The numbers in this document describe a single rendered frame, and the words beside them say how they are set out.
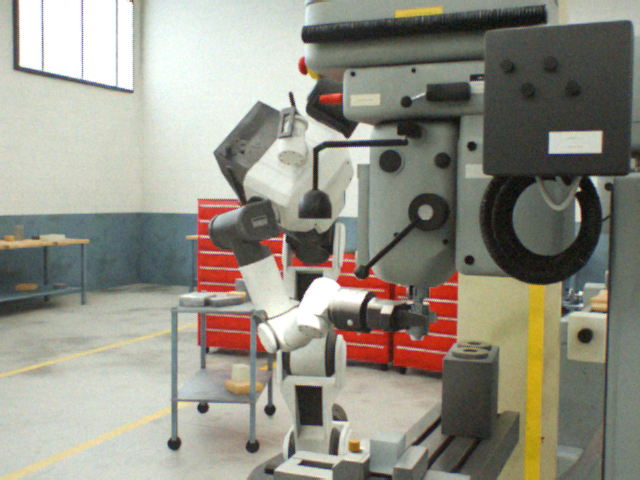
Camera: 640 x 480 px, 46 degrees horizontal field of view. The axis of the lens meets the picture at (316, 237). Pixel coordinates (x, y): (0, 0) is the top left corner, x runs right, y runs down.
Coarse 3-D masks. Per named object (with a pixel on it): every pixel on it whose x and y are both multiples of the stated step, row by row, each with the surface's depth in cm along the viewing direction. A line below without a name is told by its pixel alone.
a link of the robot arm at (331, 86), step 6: (330, 84) 199; (336, 84) 200; (342, 84) 199; (324, 90) 198; (330, 90) 199; (336, 90) 199; (342, 90) 199; (318, 96) 199; (318, 102) 200; (318, 108) 202; (324, 108) 201; (330, 108) 200; (336, 108) 200; (342, 108) 200; (330, 114) 202; (336, 114) 201; (342, 114) 201; (342, 120) 202; (348, 120) 201
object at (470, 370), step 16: (448, 352) 193; (464, 352) 187; (480, 352) 187; (496, 352) 194; (448, 368) 185; (464, 368) 184; (480, 368) 182; (496, 368) 195; (448, 384) 185; (464, 384) 184; (480, 384) 183; (496, 384) 196; (448, 400) 185; (464, 400) 184; (480, 400) 183; (496, 400) 198; (448, 416) 185; (464, 416) 184; (480, 416) 183; (496, 416) 199; (448, 432) 186; (464, 432) 184; (480, 432) 183
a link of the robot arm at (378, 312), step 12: (348, 300) 158; (360, 300) 157; (372, 300) 158; (384, 300) 160; (408, 300) 159; (348, 312) 157; (360, 312) 156; (372, 312) 155; (384, 312) 151; (396, 312) 153; (348, 324) 158; (360, 324) 157; (372, 324) 155; (384, 324) 151; (396, 324) 153
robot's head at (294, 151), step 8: (288, 120) 185; (296, 120) 185; (304, 120) 185; (296, 128) 184; (304, 128) 186; (296, 136) 182; (304, 136) 185; (280, 144) 182; (288, 144) 181; (296, 144) 181; (304, 144) 183; (280, 152) 181; (288, 152) 181; (296, 152) 180; (304, 152) 182; (280, 160) 184; (288, 160) 184; (296, 160) 183; (304, 160) 183
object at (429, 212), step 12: (420, 204) 139; (432, 204) 138; (444, 204) 139; (420, 216) 139; (432, 216) 139; (444, 216) 138; (408, 228) 140; (420, 228) 140; (432, 228) 139; (396, 240) 141; (384, 252) 143; (372, 264) 144; (360, 276) 144
